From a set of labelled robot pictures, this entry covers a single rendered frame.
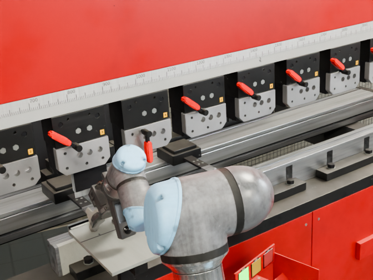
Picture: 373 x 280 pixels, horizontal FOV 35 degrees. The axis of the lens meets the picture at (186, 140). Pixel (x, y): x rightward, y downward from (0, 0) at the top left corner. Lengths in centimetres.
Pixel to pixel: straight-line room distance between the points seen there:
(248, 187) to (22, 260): 268
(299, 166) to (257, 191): 114
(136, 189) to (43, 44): 42
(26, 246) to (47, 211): 176
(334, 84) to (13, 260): 219
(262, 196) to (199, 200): 11
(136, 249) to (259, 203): 63
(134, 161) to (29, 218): 64
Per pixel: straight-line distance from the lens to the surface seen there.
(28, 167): 156
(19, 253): 363
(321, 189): 212
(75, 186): 166
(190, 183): 96
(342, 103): 265
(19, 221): 191
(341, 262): 230
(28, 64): 148
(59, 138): 151
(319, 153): 218
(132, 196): 135
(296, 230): 204
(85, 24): 153
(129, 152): 137
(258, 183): 100
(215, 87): 177
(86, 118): 157
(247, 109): 187
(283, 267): 188
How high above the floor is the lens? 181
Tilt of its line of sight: 21 degrees down
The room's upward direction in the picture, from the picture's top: 4 degrees counter-clockwise
